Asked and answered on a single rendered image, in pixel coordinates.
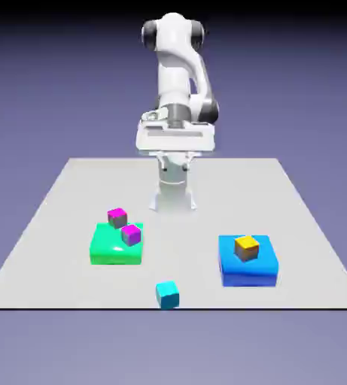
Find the large green box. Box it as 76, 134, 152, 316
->
89, 222, 145, 266

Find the large blue box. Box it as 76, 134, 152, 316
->
218, 234, 280, 288

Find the small yellow cube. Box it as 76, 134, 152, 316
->
233, 235, 260, 262

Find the small magenta cube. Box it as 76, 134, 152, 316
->
106, 207, 129, 229
120, 223, 142, 247

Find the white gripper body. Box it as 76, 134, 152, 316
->
135, 119, 216, 156

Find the small cyan cube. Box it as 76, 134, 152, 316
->
155, 280, 180, 311

